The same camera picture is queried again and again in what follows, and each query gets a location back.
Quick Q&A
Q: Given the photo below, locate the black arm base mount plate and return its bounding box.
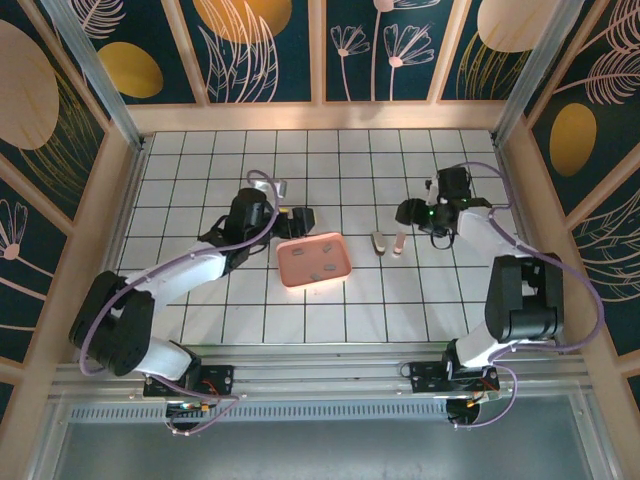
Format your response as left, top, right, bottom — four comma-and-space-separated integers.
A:
408, 360, 451, 395
143, 363, 237, 400

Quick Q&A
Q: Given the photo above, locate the perforated metal cable duct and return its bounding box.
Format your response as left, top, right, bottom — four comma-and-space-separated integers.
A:
69, 403, 451, 422

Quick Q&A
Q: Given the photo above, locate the pink plastic tray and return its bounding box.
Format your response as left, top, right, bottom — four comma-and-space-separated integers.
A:
275, 230, 354, 293

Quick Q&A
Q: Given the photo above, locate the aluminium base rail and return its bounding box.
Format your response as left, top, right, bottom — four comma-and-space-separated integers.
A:
49, 349, 594, 401

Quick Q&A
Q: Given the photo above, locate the aluminium frame post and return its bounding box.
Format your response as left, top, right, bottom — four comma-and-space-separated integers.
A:
42, 0, 147, 151
492, 0, 576, 146

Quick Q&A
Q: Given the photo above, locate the aluminium table side rail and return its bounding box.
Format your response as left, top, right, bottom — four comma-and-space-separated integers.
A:
87, 139, 149, 351
494, 139, 567, 351

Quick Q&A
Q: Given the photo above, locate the small circuit board with wires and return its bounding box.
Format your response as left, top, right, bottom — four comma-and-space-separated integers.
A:
444, 389, 501, 430
164, 398, 214, 417

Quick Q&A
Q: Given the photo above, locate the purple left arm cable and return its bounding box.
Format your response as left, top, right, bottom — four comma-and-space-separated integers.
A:
78, 169, 281, 437

